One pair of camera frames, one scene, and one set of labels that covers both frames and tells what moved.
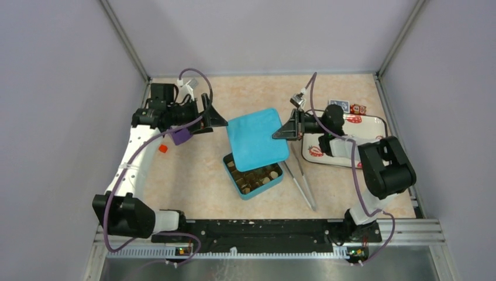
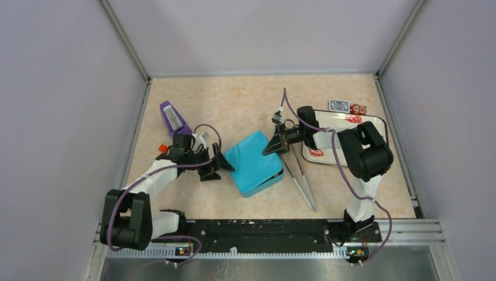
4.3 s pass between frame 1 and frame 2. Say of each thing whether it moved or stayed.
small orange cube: stayed
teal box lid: moved
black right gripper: moved
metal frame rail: stayed
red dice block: stayed
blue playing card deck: stayed
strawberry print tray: stayed
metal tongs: stayed
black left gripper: moved
